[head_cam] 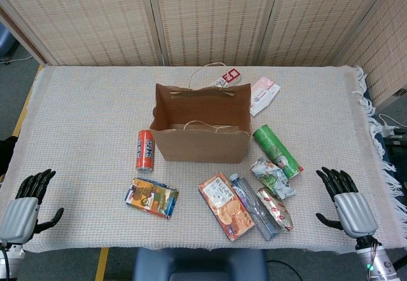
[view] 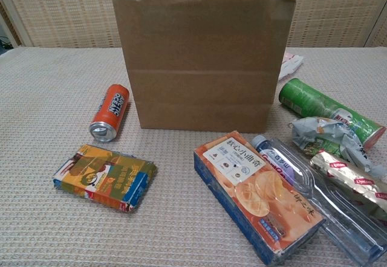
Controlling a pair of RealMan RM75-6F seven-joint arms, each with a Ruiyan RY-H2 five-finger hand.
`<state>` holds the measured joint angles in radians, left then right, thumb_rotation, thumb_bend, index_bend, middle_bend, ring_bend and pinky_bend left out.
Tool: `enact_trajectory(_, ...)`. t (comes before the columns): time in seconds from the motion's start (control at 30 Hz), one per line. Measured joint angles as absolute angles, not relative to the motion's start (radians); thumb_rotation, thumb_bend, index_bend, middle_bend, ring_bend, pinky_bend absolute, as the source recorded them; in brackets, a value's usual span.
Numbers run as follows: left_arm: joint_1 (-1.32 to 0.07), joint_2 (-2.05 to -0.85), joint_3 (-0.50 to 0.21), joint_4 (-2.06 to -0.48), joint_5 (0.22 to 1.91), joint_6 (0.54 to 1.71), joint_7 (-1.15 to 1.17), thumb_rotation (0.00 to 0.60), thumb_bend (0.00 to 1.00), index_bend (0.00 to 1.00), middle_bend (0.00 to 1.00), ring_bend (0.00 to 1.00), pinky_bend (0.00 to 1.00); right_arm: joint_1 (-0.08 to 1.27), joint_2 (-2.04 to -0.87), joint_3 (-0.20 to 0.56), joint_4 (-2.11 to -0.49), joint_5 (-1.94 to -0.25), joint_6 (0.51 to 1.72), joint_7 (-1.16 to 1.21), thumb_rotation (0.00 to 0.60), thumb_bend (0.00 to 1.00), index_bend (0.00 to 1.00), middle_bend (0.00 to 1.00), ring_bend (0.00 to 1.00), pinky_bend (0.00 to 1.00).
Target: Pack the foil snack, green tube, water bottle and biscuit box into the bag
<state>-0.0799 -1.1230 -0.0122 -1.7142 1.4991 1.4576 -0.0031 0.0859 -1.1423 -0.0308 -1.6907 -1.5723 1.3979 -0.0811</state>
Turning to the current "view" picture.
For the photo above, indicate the clear plastic water bottle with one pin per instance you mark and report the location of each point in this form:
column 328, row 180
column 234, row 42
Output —
column 332, row 218

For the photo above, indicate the white pink packet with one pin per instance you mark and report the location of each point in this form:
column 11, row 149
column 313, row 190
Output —
column 290, row 64

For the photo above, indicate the silver snack bag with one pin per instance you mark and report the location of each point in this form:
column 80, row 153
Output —
column 326, row 131

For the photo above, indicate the green chips canister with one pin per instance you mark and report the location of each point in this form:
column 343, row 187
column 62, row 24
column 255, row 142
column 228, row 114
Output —
column 305, row 98

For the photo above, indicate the orange soda can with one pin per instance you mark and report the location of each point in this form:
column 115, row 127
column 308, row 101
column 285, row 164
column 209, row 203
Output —
column 110, row 110

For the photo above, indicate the bamboo folding screen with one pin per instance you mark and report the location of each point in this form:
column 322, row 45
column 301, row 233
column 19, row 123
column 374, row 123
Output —
column 60, row 7

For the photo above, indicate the colourful flat snack pack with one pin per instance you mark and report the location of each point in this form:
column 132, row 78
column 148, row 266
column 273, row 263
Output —
column 102, row 179

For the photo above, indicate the beige woven tablecloth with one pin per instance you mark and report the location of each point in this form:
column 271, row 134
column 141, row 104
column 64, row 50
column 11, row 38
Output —
column 45, row 98

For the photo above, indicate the brown paper bag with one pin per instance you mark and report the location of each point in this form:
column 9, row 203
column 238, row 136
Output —
column 199, row 67

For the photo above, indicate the blue-orange cookie box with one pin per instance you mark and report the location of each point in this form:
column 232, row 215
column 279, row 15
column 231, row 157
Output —
column 248, row 188

